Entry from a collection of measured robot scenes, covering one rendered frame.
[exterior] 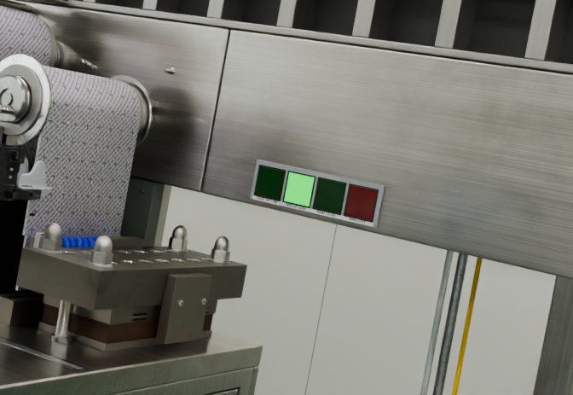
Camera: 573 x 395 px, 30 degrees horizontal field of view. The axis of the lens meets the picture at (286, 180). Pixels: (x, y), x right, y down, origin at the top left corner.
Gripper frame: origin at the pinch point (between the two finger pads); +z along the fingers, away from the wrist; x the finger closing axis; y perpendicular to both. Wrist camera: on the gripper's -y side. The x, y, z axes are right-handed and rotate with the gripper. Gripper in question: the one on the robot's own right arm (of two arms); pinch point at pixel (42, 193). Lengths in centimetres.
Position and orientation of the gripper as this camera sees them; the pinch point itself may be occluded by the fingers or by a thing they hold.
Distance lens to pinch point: 176.7
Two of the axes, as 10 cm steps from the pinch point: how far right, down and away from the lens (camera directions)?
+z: 5.1, 0.5, 8.6
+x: -8.4, -1.8, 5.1
